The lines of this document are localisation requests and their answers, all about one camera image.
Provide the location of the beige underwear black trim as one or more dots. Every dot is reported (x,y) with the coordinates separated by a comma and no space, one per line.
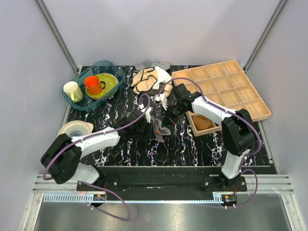
(144,81)

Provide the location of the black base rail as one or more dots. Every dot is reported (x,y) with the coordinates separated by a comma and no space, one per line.
(168,183)

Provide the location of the cream yellow mug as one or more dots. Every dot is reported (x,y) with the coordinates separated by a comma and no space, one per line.
(73,91)

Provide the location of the yellow-green dotted plate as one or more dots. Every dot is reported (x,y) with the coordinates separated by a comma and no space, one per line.
(111,83)

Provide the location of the wooden compartment tray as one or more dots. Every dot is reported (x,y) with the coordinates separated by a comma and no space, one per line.
(225,83)

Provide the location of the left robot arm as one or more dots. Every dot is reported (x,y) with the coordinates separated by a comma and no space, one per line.
(62,159)

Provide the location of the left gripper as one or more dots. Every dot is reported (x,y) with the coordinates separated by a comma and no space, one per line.
(146,136)

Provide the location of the grey striped boxer underwear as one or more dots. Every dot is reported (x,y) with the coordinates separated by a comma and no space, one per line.
(158,131)

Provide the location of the grey patterned cloth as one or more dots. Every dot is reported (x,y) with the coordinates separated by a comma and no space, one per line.
(150,64)

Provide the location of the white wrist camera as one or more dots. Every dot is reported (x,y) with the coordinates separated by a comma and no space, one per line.
(147,111)
(162,99)

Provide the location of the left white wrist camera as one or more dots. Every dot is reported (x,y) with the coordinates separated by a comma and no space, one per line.
(147,111)

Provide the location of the black marble pattern mat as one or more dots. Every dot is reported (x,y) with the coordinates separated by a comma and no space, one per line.
(183,148)

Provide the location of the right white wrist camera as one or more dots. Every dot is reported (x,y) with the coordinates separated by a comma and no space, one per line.
(162,99)

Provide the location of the rolled tan underwear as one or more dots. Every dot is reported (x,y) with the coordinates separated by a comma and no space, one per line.
(202,123)

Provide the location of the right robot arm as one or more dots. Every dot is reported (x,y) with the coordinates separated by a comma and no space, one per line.
(239,133)

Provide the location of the white cloth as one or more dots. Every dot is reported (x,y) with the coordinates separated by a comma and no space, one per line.
(161,75)

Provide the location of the orange mug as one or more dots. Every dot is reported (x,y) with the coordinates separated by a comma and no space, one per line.
(93,85)

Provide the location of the dark grey underwear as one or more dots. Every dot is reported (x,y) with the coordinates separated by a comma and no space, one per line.
(164,90)

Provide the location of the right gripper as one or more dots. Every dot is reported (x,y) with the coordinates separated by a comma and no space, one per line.
(169,106)

